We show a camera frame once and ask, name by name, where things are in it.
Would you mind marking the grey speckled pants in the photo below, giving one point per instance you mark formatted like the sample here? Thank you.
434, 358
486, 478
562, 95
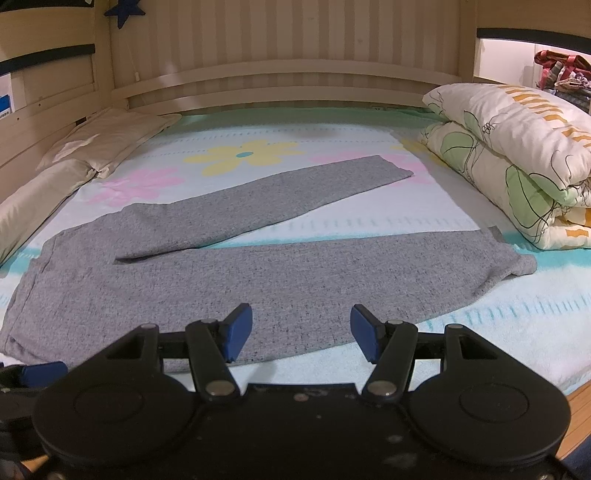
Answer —
166, 264

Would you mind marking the beige pillow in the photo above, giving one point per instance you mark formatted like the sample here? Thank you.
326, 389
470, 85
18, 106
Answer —
23, 212
106, 139

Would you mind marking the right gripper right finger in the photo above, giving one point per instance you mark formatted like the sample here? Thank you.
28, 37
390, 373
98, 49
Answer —
390, 347

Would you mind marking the beige pillow far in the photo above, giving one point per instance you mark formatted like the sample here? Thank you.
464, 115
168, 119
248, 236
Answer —
106, 139

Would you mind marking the red patterned clothes pile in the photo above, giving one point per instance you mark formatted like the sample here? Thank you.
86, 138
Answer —
565, 76

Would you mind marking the blue star decoration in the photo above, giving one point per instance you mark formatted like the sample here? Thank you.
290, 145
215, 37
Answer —
123, 10

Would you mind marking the beige pillow near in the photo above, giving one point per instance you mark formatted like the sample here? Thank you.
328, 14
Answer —
23, 212

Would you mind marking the floral bed sheet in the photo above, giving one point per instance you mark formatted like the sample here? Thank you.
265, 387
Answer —
542, 319

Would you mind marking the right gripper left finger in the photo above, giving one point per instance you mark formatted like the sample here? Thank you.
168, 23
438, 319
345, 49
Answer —
211, 347

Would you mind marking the blue white wall sticker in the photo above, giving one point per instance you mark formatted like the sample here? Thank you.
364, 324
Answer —
5, 95

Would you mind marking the wooden bed headboard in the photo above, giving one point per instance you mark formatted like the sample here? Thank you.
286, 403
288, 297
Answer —
286, 72

